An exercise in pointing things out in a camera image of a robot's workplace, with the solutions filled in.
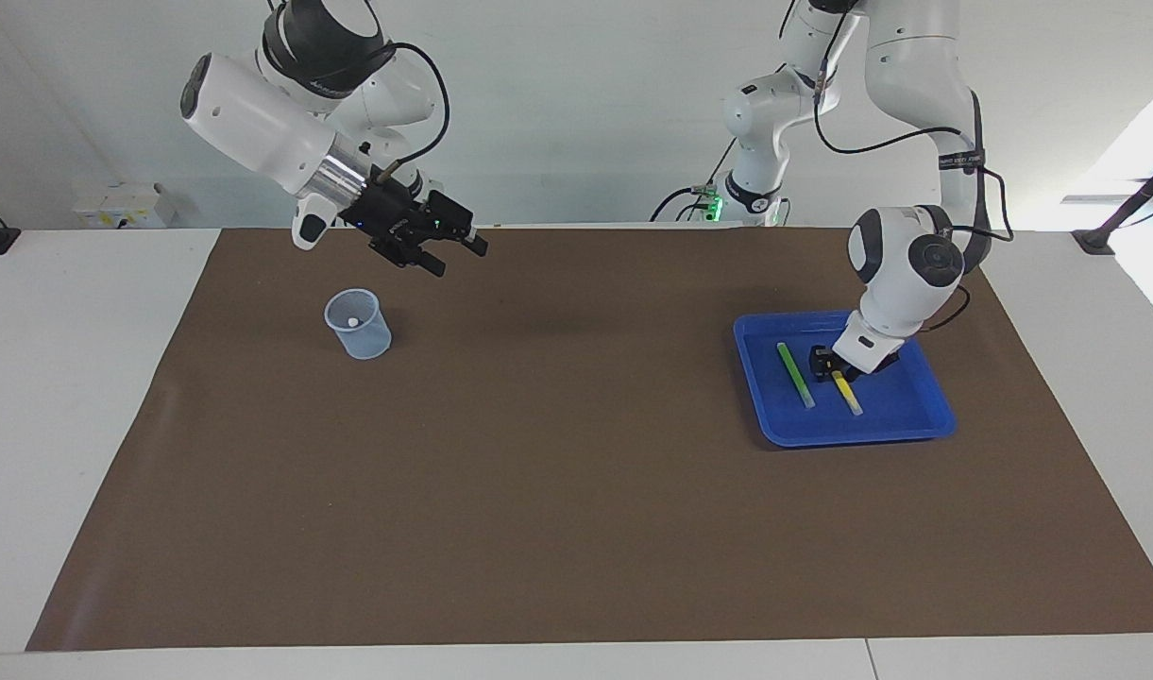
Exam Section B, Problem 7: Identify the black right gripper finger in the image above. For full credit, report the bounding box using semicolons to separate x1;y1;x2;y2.
425;192;490;258
370;241;447;278

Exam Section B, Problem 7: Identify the green pen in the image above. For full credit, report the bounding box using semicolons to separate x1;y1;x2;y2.
776;342;817;410

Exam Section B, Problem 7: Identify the blue plastic tray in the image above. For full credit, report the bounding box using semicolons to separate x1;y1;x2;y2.
733;309;958;449

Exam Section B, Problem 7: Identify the translucent plastic cup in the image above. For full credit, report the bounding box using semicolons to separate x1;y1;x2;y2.
324;288;393;361

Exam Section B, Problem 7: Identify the brown table mat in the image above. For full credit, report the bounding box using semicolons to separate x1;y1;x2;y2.
25;225;1153;653

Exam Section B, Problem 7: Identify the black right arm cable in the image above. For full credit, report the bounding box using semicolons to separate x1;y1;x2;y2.
378;42;451;185

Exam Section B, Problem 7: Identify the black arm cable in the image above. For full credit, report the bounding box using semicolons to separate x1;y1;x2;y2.
779;0;1016;332
378;42;451;185

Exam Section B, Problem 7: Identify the black base power cable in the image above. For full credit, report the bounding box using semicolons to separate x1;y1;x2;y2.
649;137;738;223

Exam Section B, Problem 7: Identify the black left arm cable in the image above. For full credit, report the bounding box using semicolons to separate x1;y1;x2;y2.
779;0;1016;332

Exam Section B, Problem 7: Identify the white wall socket box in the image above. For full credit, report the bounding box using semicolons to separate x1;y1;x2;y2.
73;182;176;230

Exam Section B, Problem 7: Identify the black camera stand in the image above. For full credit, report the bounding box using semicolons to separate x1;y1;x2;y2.
1072;151;1153;254

